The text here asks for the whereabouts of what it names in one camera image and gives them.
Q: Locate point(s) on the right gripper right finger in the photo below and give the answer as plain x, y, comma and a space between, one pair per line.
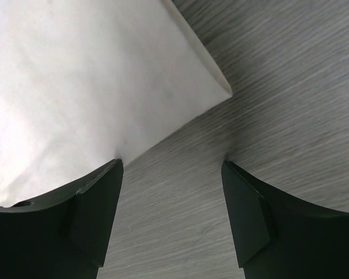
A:
277, 235

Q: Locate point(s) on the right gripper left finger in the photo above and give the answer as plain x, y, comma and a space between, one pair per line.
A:
64, 233

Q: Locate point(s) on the white t shirt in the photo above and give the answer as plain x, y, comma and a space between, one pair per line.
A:
84, 82

